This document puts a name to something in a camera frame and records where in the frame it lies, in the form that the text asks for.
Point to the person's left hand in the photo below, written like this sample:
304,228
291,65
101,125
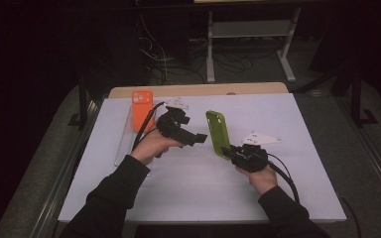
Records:
152,147

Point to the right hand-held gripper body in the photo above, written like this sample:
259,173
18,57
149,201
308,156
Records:
249,158

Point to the clear plastic tray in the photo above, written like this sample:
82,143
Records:
125,145

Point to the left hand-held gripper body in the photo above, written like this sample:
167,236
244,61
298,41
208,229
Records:
172,127

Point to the person's right hand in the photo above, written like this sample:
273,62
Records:
263,180

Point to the white table mat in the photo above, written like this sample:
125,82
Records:
205,191

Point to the black metal stand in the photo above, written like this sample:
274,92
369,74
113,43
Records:
82,105
356,99

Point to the white metal desk frame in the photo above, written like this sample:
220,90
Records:
251,29

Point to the green cartoon phone case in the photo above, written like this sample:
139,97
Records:
217,132

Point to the orange phone case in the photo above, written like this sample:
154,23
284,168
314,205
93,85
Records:
140,112

